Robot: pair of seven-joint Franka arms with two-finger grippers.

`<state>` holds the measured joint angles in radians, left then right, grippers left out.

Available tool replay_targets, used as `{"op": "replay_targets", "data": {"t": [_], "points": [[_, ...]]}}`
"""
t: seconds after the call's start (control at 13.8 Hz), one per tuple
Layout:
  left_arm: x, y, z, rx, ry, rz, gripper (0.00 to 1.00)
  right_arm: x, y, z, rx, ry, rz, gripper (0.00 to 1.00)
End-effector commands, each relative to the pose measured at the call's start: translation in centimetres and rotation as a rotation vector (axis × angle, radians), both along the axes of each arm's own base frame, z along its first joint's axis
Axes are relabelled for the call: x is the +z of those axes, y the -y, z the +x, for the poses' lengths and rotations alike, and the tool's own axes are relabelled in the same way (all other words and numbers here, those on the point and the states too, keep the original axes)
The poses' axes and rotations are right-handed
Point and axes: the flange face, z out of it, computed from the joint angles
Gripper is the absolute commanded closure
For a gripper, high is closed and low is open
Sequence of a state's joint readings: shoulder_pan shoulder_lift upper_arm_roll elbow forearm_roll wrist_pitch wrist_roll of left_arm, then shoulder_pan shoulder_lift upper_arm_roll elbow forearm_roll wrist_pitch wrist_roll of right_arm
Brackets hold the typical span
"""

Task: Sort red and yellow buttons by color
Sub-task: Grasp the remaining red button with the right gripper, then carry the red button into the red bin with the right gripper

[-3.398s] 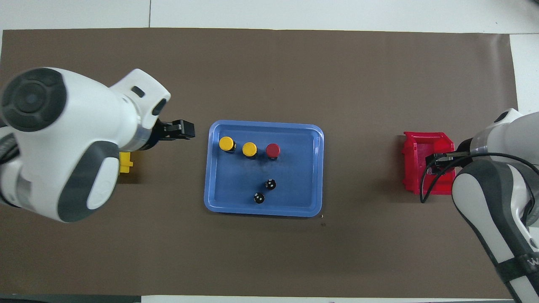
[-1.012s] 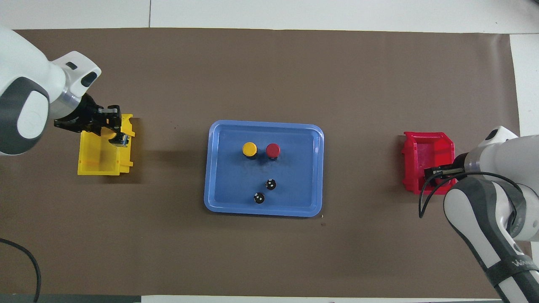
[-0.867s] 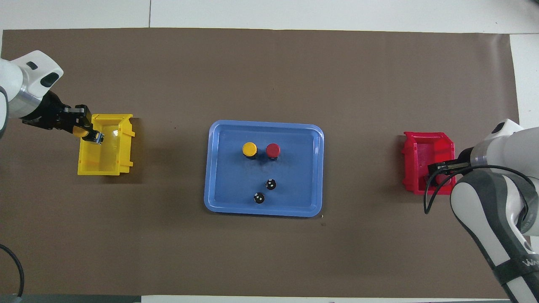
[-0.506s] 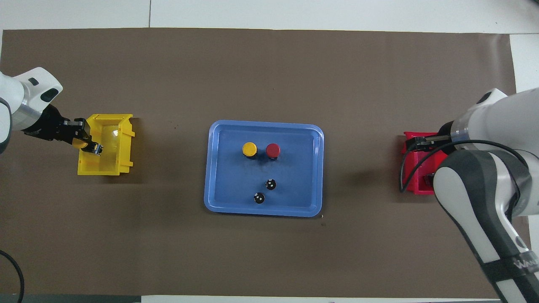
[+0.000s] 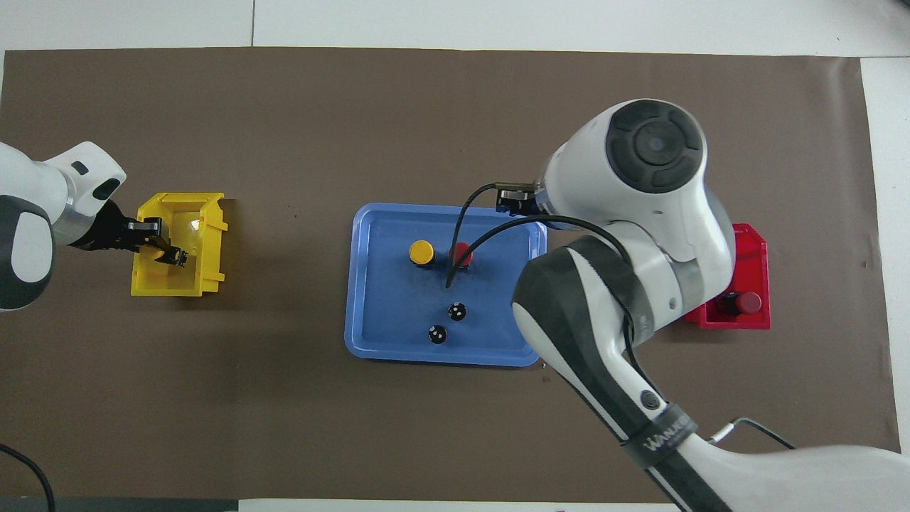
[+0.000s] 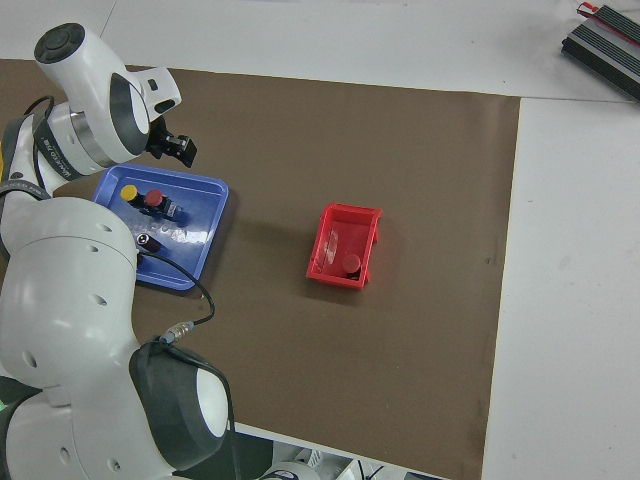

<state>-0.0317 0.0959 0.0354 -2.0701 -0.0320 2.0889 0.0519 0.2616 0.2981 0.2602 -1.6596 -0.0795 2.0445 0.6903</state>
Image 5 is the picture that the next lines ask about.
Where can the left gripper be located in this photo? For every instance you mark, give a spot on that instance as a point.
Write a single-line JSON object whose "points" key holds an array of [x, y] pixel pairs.
{"points": [[103, 231]]}

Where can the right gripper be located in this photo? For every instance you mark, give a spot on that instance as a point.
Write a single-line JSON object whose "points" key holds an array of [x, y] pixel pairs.
{"points": [[515, 201]]}

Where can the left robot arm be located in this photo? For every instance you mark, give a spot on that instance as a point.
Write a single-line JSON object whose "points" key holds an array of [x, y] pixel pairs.
{"points": [[28, 213]]}

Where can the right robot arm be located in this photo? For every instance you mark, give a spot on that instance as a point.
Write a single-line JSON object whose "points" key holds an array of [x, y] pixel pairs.
{"points": [[640, 213]]}

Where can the yellow plastic bin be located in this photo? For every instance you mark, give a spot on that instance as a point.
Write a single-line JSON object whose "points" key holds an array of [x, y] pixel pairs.
{"points": [[178, 281]]}

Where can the red push button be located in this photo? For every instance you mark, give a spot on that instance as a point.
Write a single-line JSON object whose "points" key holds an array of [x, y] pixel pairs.
{"points": [[746, 304], [463, 254]]}

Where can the yellow push button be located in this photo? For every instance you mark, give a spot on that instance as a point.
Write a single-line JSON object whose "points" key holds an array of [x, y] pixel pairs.
{"points": [[421, 252]]}

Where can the blue plastic tray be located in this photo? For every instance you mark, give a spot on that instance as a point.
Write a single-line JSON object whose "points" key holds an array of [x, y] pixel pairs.
{"points": [[398, 320]]}

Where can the red plastic bin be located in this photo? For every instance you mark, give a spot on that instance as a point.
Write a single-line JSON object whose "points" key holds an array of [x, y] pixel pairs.
{"points": [[750, 252]]}

